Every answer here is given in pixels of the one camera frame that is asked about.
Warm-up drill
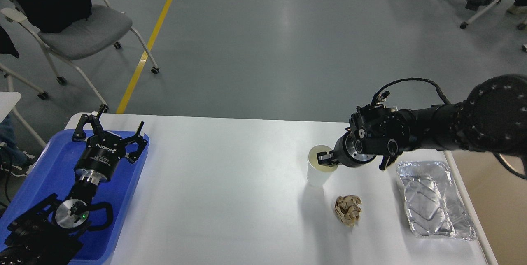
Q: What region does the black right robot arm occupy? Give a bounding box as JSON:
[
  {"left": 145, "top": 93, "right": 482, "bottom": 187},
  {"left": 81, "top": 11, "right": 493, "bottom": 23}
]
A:
[{"left": 315, "top": 74, "right": 527, "bottom": 179}]

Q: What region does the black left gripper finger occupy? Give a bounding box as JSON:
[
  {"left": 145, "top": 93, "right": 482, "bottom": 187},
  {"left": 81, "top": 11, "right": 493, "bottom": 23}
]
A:
[
  {"left": 72, "top": 104, "right": 109, "bottom": 142},
  {"left": 120, "top": 121, "right": 148, "bottom": 163}
]

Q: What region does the beige plastic bin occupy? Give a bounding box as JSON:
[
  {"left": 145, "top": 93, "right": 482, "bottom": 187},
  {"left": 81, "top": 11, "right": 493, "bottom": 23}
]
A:
[{"left": 449, "top": 151, "right": 527, "bottom": 265}]

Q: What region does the crumpled brown paper ball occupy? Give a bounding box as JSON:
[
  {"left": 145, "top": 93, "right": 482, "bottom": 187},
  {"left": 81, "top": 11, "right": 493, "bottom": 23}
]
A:
[{"left": 334, "top": 195, "right": 362, "bottom": 227}]

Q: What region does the grey office chair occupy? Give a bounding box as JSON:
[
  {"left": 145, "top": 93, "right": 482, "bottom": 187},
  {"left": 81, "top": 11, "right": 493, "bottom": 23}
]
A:
[{"left": 1, "top": 0, "right": 159, "bottom": 104}]

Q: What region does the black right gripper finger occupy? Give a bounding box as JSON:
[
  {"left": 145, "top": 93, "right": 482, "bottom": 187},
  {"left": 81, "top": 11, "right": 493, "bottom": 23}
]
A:
[{"left": 316, "top": 152, "right": 337, "bottom": 167}]

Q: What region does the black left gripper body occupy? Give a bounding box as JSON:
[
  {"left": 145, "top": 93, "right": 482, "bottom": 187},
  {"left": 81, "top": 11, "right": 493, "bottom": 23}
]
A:
[{"left": 74, "top": 132, "right": 126, "bottom": 182}]

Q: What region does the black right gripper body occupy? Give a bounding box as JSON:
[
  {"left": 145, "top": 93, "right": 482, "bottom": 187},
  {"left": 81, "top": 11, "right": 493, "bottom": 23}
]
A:
[{"left": 333, "top": 132, "right": 376, "bottom": 168}]

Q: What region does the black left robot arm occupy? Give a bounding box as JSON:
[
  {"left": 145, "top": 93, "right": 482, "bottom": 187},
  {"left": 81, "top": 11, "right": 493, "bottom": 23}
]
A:
[{"left": 1, "top": 105, "right": 149, "bottom": 265}]

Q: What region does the white paper cup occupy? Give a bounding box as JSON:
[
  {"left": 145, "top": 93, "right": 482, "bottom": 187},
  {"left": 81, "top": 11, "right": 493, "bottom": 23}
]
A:
[{"left": 306, "top": 145, "right": 338, "bottom": 187}]

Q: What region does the aluminium foil tray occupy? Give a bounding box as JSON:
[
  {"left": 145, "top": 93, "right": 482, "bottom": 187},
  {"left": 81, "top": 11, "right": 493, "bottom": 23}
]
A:
[{"left": 396, "top": 161, "right": 478, "bottom": 241}]

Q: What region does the blue plastic tray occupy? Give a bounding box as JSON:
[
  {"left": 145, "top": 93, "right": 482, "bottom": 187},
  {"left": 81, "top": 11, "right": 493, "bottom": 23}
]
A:
[{"left": 0, "top": 129, "right": 148, "bottom": 265}]

